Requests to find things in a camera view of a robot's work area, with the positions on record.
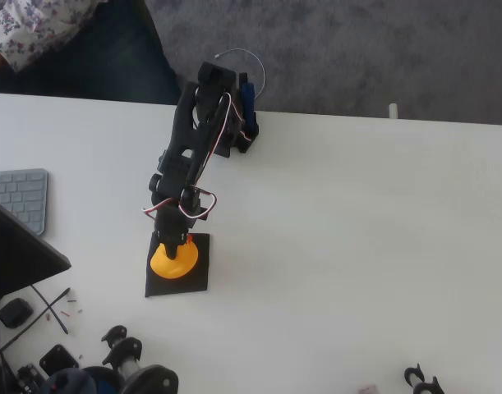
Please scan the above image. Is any yellow rubber duck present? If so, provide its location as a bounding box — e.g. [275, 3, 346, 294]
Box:
[150, 234, 200, 280]

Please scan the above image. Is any black cardboard square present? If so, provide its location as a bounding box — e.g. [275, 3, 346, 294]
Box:
[145, 231, 211, 299]

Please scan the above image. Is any black zip tie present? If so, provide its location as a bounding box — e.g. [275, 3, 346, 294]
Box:
[0, 287, 71, 356]

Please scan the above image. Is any blue stand on black disc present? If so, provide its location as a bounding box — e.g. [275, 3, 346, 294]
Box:
[84, 366, 125, 394]

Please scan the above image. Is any black laptop screen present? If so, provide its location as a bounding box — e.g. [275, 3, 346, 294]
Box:
[0, 195, 72, 305]

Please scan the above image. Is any grey keyboard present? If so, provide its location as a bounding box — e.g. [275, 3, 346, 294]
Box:
[0, 167, 49, 236]

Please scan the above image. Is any dark blue round cap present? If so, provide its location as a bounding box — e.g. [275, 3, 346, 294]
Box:
[40, 368, 98, 394]

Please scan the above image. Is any small black pouch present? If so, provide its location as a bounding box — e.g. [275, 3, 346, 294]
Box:
[0, 298, 34, 329]

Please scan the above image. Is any person in floral shirt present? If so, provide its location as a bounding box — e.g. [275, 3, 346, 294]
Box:
[0, 0, 182, 106]

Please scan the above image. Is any black circuit module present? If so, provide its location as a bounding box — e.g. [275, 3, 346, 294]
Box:
[16, 363, 45, 394]

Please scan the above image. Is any white floral shirt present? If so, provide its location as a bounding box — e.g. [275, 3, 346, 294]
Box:
[0, 0, 108, 74]

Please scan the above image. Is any black hooked clamp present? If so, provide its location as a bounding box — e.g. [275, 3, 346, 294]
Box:
[403, 363, 445, 394]

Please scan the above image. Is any red white servo cable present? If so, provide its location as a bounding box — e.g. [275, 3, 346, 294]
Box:
[142, 186, 218, 221]
[196, 92, 251, 165]

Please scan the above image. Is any black square mount plate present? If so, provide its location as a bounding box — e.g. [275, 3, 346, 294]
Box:
[39, 343, 80, 377]

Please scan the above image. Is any thin white cable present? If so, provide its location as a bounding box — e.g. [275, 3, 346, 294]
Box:
[215, 48, 266, 100]

